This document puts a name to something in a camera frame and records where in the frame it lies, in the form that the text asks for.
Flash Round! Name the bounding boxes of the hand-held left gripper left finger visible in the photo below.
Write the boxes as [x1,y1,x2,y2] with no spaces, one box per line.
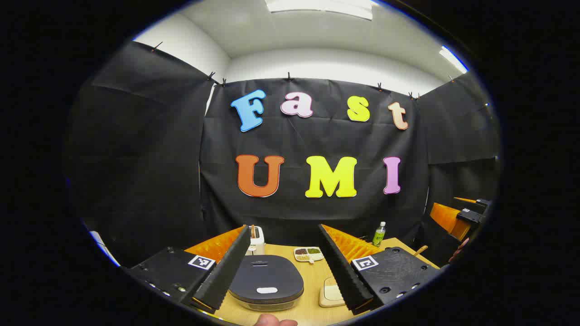
[121,225,251,314]

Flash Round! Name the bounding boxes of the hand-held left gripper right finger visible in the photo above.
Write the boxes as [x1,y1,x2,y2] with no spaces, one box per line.
[318,224,441,316]

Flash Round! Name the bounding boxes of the cream rice container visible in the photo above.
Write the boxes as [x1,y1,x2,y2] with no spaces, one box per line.
[319,277,348,308]

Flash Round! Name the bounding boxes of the dark grey rice cooker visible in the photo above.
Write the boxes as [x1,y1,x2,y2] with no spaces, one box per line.
[228,254,305,312]

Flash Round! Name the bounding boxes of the white divided snack dish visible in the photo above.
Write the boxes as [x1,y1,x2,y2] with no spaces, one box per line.
[294,247,324,264]

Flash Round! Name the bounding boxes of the white toaster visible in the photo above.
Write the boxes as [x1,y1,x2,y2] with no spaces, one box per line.
[246,225,266,255]

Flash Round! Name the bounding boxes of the green drink bottle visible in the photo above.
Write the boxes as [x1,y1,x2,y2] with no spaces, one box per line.
[372,221,387,248]

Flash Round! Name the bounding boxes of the black backdrop cloth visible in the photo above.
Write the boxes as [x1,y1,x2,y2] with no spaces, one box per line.
[66,41,501,268]

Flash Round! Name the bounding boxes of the ceiling light panel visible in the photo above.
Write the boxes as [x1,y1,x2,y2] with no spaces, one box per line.
[439,45,468,74]
[265,0,373,21]

